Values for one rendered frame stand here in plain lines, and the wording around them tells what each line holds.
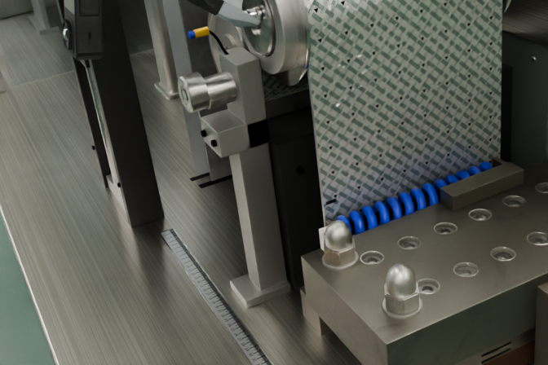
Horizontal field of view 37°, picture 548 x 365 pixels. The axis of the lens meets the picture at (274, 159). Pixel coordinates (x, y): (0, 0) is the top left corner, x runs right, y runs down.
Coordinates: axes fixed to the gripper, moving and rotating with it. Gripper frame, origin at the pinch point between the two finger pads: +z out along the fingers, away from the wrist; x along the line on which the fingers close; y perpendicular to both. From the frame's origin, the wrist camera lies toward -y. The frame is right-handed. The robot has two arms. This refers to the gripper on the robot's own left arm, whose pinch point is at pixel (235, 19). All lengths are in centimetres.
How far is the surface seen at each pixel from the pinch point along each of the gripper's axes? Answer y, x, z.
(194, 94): -8.8, 3.4, 1.7
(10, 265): -113, 180, 61
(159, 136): -25, 55, 26
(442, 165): -3.4, -4.4, 29.5
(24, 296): -113, 159, 62
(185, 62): -9.8, 37.1, 15.2
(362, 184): -9.0, -4.4, 20.6
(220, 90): -7.4, 3.7, 4.4
